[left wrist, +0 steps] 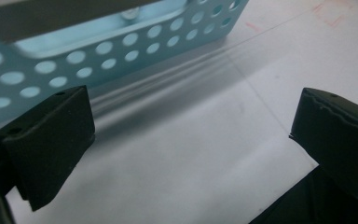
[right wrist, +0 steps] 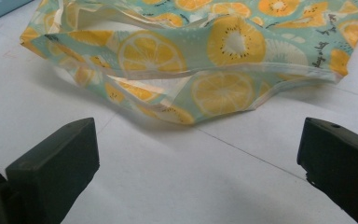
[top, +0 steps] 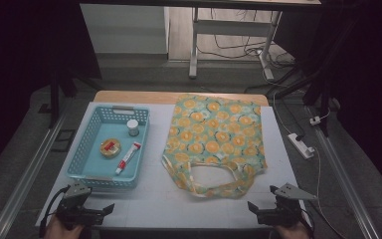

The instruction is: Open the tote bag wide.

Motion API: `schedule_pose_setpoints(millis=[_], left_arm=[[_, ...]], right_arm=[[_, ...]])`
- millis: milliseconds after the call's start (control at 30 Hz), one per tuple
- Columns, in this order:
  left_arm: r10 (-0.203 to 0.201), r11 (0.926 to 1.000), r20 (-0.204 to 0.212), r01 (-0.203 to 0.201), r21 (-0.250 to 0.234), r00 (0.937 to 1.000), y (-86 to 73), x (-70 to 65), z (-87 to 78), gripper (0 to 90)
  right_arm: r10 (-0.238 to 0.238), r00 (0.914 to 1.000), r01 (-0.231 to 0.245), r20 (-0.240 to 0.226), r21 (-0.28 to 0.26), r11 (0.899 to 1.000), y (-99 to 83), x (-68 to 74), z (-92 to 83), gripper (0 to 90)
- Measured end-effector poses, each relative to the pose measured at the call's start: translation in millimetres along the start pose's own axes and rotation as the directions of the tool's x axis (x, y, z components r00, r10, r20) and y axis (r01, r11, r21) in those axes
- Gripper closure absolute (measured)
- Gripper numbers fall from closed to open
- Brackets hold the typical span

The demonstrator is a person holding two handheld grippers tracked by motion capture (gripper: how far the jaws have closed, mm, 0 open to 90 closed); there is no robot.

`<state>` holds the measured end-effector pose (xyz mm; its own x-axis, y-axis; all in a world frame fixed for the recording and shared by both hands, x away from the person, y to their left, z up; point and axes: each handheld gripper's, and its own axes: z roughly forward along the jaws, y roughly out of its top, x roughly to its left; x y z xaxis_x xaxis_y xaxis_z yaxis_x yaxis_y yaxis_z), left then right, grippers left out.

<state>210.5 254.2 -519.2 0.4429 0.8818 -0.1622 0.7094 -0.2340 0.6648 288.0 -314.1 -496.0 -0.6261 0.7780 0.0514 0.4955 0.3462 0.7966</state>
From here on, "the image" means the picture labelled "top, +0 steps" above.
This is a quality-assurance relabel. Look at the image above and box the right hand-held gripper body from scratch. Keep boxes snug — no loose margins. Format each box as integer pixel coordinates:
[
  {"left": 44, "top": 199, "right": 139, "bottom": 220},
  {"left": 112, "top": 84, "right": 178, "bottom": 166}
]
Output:
[{"left": 269, "top": 182, "right": 317, "bottom": 228}]

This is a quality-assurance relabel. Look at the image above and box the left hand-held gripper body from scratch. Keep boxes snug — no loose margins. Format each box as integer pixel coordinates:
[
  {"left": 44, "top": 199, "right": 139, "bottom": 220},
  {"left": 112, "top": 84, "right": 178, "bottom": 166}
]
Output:
[{"left": 56, "top": 181, "right": 96, "bottom": 231}]

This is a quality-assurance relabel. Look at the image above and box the light blue plastic basket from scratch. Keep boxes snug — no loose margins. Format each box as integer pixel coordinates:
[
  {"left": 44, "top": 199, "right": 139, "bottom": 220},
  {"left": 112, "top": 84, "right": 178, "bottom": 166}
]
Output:
[{"left": 66, "top": 105, "right": 151, "bottom": 191}]

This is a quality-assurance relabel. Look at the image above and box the white tube with red cap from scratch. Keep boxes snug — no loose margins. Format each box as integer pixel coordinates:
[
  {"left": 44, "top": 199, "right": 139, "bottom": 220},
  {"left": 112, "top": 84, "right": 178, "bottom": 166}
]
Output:
[{"left": 114, "top": 141, "right": 142, "bottom": 176}]

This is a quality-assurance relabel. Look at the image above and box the orange-print green fabric bag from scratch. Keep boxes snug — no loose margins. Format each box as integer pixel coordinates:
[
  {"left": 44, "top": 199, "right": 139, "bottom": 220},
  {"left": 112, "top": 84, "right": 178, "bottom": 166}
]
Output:
[{"left": 161, "top": 94, "right": 269, "bottom": 200}]

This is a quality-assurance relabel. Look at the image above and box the small jar with white lid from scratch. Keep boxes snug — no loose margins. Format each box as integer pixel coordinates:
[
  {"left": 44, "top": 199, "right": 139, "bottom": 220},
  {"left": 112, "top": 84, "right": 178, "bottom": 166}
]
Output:
[{"left": 126, "top": 119, "right": 140, "bottom": 137}]

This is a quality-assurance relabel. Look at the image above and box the person's right hand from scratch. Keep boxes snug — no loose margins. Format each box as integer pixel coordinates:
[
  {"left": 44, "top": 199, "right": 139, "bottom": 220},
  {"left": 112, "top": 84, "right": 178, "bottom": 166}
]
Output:
[{"left": 273, "top": 221, "right": 311, "bottom": 239}]

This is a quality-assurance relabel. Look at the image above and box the person's left hand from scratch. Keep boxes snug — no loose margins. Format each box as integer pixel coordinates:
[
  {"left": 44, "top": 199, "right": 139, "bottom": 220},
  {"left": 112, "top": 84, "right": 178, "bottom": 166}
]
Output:
[{"left": 43, "top": 217, "right": 85, "bottom": 239}]

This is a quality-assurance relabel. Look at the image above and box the white table mat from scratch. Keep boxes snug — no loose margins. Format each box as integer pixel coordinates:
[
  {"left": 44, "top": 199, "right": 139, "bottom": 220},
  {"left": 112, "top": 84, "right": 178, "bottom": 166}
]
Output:
[{"left": 35, "top": 101, "right": 312, "bottom": 231}]

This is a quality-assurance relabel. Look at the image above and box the white power strip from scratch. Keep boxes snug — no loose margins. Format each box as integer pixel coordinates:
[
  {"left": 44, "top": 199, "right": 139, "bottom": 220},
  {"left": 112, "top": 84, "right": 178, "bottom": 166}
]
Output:
[{"left": 286, "top": 132, "right": 316, "bottom": 160}]

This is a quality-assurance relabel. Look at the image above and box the black metal stand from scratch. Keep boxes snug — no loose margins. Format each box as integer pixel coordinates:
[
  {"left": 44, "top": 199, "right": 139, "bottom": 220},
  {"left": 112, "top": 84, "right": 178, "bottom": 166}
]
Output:
[
  {"left": 272, "top": 13, "right": 361, "bottom": 137},
  {"left": 38, "top": 59, "right": 103, "bottom": 129}
]

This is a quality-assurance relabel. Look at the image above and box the white cabinet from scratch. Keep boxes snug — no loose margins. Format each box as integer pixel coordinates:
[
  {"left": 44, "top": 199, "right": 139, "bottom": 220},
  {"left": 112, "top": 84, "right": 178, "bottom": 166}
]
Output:
[{"left": 80, "top": 3, "right": 171, "bottom": 55}]

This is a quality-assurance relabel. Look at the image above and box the right hand-held gripper black cable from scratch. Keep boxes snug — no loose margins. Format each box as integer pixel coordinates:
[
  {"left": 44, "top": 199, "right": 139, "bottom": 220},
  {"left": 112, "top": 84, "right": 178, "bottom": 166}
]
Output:
[{"left": 298, "top": 207, "right": 316, "bottom": 239}]

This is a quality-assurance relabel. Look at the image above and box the white power strip cable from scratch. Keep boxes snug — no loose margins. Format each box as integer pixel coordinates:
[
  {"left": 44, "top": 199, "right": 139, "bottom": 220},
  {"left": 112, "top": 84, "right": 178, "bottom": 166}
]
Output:
[{"left": 312, "top": 147, "right": 341, "bottom": 239}]

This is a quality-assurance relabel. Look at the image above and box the aluminium floor rail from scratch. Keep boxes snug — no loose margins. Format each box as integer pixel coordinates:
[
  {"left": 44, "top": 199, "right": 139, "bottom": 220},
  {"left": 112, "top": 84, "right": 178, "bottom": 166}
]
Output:
[
  {"left": 306, "top": 106, "right": 382, "bottom": 239},
  {"left": 0, "top": 108, "right": 68, "bottom": 239}
]

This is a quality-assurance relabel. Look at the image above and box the black floor bracket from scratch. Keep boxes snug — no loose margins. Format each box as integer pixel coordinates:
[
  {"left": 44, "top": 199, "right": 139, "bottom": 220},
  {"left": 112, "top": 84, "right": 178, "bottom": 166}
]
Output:
[{"left": 50, "top": 128, "right": 77, "bottom": 153}]

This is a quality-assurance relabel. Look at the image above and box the black plug with cable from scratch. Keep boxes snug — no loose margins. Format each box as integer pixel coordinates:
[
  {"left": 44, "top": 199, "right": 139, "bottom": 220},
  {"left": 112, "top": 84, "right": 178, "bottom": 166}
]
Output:
[{"left": 280, "top": 96, "right": 306, "bottom": 142}]

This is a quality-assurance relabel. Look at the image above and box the tangle of black floor cables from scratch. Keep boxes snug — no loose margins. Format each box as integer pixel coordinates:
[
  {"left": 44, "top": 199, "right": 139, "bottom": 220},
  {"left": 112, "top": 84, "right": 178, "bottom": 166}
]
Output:
[{"left": 197, "top": 8, "right": 296, "bottom": 68}]

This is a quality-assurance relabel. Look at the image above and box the white desk frame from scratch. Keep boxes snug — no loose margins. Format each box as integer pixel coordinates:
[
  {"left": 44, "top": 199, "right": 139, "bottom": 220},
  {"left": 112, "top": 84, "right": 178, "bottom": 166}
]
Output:
[{"left": 188, "top": 7, "right": 284, "bottom": 81}]

